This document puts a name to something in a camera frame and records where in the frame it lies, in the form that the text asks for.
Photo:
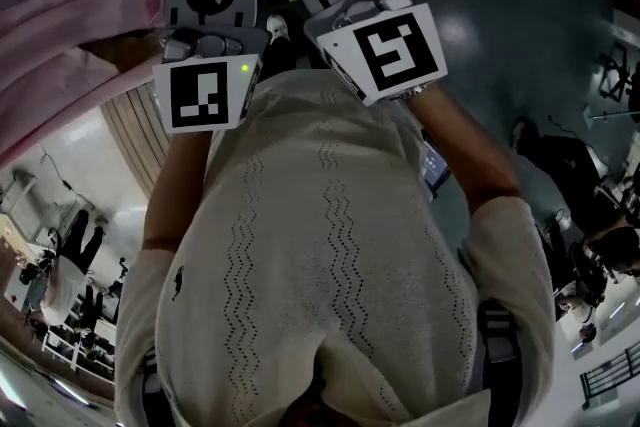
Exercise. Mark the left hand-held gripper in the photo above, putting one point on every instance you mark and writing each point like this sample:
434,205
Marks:
200,100

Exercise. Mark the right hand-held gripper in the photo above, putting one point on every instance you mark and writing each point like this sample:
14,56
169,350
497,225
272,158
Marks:
395,50

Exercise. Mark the person's right forearm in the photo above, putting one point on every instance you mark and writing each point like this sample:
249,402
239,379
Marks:
465,150

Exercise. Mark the white metal railing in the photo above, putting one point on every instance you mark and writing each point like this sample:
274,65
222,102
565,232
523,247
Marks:
75,352

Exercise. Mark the cream knit polo shirt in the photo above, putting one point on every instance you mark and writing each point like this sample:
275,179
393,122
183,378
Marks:
320,240

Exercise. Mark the person's white shoe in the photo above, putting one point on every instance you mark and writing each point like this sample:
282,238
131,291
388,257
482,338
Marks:
278,27

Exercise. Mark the person's dark trousers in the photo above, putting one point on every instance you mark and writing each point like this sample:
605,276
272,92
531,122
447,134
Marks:
282,57

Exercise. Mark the wooden slat panel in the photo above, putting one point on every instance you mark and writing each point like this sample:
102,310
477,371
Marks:
137,135

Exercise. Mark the pink cloth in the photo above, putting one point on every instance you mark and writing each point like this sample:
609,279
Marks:
75,5

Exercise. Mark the black chair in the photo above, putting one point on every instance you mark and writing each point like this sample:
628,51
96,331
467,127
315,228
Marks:
617,75

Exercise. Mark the dark device at waist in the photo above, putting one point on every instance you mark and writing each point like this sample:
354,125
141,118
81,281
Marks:
434,167

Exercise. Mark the black metal railing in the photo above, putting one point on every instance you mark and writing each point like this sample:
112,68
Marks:
612,377

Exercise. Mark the person's left forearm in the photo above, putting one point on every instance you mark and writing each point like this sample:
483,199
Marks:
175,185

